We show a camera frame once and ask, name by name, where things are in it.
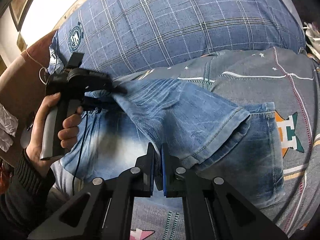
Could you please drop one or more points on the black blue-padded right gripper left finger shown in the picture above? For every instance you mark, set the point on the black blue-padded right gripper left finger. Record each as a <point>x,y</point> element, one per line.
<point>134,182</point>

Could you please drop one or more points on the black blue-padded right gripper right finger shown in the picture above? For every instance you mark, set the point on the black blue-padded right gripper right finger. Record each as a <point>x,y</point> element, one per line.
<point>179,182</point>

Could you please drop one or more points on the brown upholstered headboard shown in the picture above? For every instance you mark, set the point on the brown upholstered headboard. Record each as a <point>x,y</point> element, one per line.
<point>22,90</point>

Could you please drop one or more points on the light blue denim jeans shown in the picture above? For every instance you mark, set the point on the light blue denim jeans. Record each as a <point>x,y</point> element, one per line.
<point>207,133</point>

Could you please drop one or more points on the person's left hand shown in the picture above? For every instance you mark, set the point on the person's left hand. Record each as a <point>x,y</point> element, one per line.
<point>67,136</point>

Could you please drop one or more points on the small framed wall picture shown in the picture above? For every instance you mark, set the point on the small framed wall picture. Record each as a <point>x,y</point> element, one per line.
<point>21,44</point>

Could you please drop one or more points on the white crumpled clothes pile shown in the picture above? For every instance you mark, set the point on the white crumpled clothes pile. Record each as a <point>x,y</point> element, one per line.
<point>312,36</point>

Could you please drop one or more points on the pink striped cloth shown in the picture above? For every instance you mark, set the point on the pink striped cloth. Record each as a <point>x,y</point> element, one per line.
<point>8,128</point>

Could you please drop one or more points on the dark knit sleeve forearm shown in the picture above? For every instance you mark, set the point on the dark knit sleeve forearm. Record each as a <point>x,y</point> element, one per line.
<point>24,204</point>

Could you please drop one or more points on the grey patterned bed sheet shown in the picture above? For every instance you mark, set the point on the grey patterned bed sheet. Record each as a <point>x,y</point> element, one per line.
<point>280,76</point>

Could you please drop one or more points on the blue plaid pillow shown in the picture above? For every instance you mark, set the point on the blue plaid pillow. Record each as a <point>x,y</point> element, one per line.
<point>120,37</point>

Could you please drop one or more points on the framed wall painting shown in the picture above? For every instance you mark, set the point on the framed wall painting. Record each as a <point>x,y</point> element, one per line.
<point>19,10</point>

